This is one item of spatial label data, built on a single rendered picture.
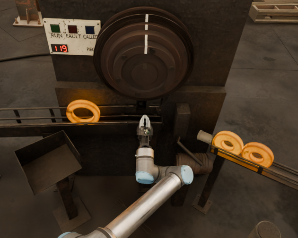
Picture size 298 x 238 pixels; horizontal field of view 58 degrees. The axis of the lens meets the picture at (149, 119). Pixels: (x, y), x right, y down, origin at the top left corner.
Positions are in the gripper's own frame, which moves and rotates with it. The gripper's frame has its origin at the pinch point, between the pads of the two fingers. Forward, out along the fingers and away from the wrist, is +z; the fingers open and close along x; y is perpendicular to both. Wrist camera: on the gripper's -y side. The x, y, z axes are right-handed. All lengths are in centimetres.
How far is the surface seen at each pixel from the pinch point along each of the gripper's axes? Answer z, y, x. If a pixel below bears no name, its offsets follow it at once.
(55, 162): -25, -8, 48
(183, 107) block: 5.2, 3.5, -21.5
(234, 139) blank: -15.3, 7.2, -46.6
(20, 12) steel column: 222, -135, 162
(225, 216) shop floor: -45, -64, -61
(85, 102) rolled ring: 5.3, 6.2, 32.8
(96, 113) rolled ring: 1.9, -0.3, 27.1
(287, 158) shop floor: 5, -81, -127
